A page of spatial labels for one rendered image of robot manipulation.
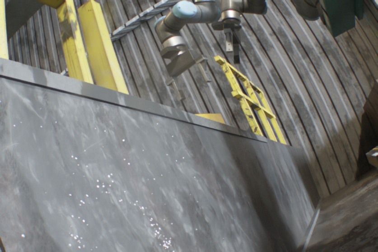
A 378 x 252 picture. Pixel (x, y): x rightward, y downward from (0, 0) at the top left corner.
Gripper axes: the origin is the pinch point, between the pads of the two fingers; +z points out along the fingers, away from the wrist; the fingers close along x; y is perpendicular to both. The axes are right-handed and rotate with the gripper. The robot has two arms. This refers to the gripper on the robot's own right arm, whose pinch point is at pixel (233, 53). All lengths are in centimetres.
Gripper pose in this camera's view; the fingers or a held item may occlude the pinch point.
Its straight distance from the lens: 171.2
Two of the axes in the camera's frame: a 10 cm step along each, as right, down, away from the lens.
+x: 3.0, 2.3, 9.3
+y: 9.5, -0.5, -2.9
